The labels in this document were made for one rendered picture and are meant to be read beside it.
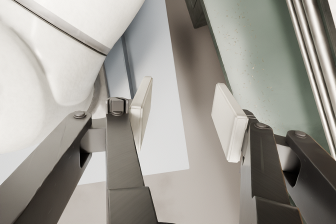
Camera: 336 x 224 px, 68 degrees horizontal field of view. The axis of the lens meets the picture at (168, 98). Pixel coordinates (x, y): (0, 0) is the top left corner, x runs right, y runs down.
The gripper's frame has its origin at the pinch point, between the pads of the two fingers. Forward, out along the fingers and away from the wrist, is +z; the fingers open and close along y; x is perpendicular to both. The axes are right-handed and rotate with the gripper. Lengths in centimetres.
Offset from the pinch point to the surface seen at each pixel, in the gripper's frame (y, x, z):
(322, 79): 31.3, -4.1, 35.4
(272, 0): 27, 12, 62
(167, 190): 4, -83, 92
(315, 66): 29.6, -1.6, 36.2
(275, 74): 30, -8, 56
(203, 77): 16, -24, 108
